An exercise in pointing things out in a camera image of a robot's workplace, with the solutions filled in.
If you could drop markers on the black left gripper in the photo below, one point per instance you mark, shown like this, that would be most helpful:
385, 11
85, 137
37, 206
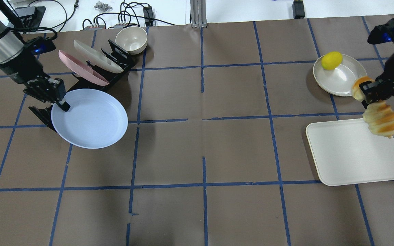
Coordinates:
22, 69

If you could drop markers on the striped bread roll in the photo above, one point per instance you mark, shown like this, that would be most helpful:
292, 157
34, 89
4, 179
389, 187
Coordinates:
380, 119

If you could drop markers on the blue round plate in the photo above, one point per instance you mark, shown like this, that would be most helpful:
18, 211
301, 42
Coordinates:
95, 119

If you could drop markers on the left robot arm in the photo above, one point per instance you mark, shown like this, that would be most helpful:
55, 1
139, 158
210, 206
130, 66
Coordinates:
18, 61

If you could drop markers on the small orange bread bun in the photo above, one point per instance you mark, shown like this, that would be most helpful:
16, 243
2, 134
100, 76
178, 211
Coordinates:
356, 90

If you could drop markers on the pink plate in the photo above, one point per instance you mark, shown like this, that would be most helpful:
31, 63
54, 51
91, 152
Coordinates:
81, 69

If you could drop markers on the white round plate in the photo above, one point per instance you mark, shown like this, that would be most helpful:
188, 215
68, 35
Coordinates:
338, 81

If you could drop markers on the cream plate in rack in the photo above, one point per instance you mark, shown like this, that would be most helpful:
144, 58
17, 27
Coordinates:
96, 58

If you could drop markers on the yellow lemon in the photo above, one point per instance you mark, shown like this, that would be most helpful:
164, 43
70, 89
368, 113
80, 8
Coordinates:
331, 60

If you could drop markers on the white rectangular tray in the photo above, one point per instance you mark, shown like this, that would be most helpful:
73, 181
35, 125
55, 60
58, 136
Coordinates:
345, 152

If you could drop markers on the black dish rack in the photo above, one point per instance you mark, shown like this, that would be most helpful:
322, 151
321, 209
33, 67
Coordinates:
101, 70

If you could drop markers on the cream bowl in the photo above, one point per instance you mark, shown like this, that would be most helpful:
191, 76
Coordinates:
132, 39

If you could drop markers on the black device box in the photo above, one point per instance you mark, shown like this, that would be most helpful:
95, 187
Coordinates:
30, 16

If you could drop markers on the black power adapter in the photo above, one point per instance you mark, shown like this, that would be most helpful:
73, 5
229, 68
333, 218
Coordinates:
298, 9

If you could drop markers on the aluminium frame post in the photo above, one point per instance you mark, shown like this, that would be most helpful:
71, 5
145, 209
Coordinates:
198, 13

